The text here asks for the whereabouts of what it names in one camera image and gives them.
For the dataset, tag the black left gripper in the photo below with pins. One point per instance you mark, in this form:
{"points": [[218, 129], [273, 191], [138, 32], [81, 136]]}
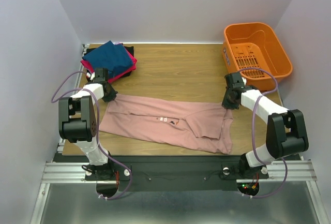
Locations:
{"points": [[111, 96]]}

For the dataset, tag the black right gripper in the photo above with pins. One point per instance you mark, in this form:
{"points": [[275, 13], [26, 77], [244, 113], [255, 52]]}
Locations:
{"points": [[229, 102]]}

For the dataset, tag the pink printed t-shirt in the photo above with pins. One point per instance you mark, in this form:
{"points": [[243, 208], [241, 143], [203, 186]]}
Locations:
{"points": [[200, 126]]}

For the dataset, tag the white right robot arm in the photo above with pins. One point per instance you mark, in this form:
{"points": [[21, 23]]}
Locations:
{"points": [[286, 132]]}

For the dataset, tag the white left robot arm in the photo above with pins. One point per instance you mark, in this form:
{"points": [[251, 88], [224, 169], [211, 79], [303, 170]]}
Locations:
{"points": [[79, 124]]}

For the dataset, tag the folded red t-shirt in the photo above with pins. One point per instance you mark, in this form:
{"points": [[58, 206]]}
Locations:
{"points": [[114, 67]]}

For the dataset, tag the folded blue t-shirt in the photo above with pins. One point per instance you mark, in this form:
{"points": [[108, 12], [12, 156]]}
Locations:
{"points": [[105, 51]]}

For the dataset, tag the orange plastic basket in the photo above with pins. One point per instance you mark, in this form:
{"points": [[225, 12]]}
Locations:
{"points": [[256, 47]]}

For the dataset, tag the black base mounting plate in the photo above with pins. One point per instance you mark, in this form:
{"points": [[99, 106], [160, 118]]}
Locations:
{"points": [[174, 173]]}

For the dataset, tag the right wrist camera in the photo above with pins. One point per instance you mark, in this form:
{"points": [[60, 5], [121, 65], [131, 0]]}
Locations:
{"points": [[234, 80]]}

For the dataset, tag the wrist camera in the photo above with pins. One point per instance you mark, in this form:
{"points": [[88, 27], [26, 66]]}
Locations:
{"points": [[100, 74], [234, 80]]}

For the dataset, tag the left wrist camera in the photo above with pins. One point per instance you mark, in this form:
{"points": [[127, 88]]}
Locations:
{"points": [[100, 74]]}

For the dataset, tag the aluminium front rail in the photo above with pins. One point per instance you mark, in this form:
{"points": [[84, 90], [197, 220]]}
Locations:
{"points": [[298, 171]]}

